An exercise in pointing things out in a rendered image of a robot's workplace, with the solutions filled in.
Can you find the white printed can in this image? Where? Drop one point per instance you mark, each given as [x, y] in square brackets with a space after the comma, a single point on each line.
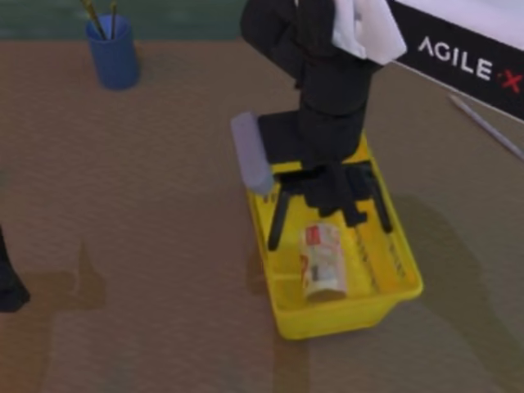
[323, 262]

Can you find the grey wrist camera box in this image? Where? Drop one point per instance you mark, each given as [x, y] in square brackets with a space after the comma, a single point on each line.
[250, 151]

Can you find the yellow striped pencil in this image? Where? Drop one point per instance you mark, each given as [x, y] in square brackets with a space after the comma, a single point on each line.
[112, 20]
[93, 18]

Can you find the blue pen cup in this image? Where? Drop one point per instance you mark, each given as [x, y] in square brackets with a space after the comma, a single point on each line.
[114, 57]

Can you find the grey pen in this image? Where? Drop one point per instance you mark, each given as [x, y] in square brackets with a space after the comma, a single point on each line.
[487, 125]

